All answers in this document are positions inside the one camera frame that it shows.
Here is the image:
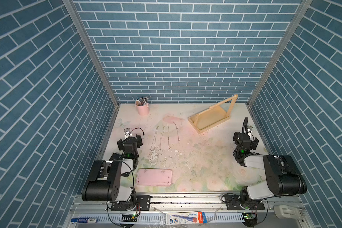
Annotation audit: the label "pink pen holder cup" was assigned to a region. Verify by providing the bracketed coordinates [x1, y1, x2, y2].
[135, 101, 150, 116]

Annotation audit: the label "wooden jewelry display stand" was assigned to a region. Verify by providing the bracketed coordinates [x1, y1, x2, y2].
[188, 95, 238, 134]

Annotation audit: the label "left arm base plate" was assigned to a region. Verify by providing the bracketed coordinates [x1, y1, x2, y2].
[110, 195, 151, 211]

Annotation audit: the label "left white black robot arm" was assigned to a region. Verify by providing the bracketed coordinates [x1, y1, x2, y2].
[81, 135, 143, 210]

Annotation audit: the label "pens in cup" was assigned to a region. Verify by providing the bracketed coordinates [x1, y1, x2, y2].
[135, 97, 149, 106]

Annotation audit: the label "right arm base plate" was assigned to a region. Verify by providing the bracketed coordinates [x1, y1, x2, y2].
[220, 193, 265, 211]

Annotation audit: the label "pink plastic tray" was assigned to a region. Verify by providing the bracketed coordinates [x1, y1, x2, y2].
[135, 168, 173, 187]

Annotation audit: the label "toothpaste box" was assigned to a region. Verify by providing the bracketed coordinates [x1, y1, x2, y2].
[165, 211, 208, 225]

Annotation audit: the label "black calculator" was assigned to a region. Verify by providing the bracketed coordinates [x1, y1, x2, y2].
[109, 153, 131, 177]

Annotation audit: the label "white plastic bracket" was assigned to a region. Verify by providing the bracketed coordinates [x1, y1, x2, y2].
[274, 205, 302, 219]

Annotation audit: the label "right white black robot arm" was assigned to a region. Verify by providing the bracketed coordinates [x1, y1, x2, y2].
[233, 117, 307, 209]

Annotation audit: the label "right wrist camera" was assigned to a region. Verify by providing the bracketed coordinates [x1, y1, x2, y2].
[246, 125, 253, 135]

